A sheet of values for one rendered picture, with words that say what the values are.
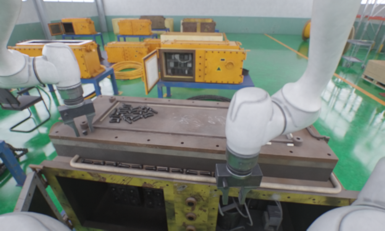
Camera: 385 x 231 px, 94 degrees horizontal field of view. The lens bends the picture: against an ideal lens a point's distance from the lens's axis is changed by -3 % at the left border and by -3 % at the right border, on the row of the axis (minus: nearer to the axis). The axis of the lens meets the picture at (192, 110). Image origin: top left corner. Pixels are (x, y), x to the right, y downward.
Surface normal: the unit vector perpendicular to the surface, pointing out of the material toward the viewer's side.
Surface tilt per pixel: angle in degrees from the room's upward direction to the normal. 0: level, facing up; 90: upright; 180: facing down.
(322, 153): 0
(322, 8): 124
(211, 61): 90
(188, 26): 90
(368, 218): 8
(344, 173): 0
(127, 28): 90
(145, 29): 90
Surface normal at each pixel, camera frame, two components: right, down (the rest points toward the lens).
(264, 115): 0.31, 0.26
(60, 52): 0.64, 0.10
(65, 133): 0.00, -0.87
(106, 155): -0.12, 0.49
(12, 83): 0.26, 0.88
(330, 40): -0.22, 0.93
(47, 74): 0.29, 0.51
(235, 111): -0.91, 0.07
